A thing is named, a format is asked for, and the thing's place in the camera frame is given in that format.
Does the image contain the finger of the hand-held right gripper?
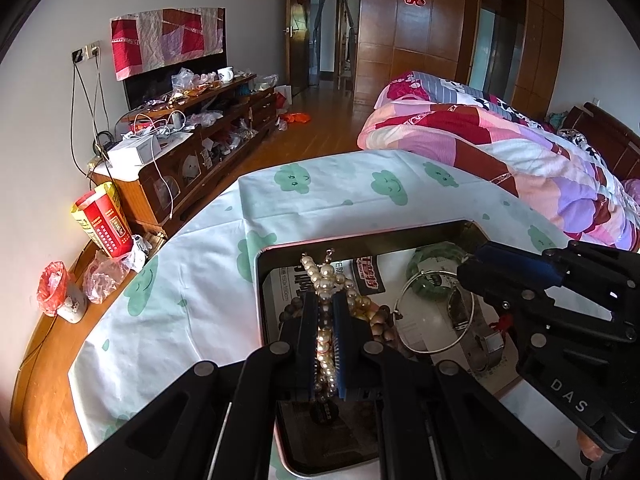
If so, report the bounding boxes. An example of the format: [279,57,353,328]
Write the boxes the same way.
[475,239,640,311]
[457,259,631,343]

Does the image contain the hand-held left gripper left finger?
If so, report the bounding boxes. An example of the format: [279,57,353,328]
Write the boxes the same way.
[65,292,321,480]

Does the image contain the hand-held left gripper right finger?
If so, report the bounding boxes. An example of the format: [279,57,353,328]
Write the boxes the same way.
[332,292,581,480]

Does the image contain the pink tin box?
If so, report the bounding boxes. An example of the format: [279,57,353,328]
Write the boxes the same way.
[254,219,526,479]

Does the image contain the white pearl necklace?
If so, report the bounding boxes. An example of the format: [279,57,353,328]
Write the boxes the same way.
[299,247,362,407]

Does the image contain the silver wrist watch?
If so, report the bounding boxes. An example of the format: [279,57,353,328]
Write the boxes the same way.
[447,284,507,373]

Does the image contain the person's right hand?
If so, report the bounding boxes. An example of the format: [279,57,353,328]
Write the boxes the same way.
[578,431,606,463]

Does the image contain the green jade bangle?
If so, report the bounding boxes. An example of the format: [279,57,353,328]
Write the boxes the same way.
[410,242,475,302]

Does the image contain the thin silver bangle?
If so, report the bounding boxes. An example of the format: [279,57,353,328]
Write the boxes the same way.
[394,269,477,357]

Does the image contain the pink red patchwork quilt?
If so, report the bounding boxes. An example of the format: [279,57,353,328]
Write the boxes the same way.
[357,71,640,254]

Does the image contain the dark wooden headboard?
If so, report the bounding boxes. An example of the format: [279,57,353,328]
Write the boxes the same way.
[562,102,640,182]

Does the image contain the wooden tv cabinet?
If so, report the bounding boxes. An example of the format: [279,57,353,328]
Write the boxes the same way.
[92,75,279,241]

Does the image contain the orange plastic bag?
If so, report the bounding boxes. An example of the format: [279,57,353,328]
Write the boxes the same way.
[278,111,311,130]

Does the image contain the red yellow paper bag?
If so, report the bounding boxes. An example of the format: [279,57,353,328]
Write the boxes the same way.
[70,182,135,260]

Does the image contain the brown wooden wardrobe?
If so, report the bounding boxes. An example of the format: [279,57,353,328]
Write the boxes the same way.
[352,0,567,127]

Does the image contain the white cup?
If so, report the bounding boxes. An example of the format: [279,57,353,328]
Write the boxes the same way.
[56,280,89,324]

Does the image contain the white cardboard box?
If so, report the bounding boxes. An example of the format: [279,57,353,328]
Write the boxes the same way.
[106,135,162,167]

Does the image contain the red plastic bag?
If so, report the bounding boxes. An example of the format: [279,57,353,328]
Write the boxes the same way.
[37,261,70,317]

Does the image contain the clear crumpled plastic bag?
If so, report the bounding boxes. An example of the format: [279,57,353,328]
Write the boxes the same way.
[171,67,202,94]

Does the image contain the black television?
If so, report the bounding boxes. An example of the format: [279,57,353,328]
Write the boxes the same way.
[122,50,226,111]

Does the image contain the red white patchwork cloth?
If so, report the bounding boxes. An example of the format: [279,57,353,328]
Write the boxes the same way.
[110,6,226,82]

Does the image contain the dark bead bracelet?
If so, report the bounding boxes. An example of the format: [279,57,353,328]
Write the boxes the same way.
[278,298,305,328]

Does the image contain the brown wooden bead bracelet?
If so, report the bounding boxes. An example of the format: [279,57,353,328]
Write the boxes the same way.
[369,309,417,358]

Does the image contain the white charging cable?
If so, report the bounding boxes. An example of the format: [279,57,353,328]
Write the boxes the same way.
[132,112,177,219]

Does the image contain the black power cables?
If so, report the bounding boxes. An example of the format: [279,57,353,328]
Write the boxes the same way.
[69,57,112,177]

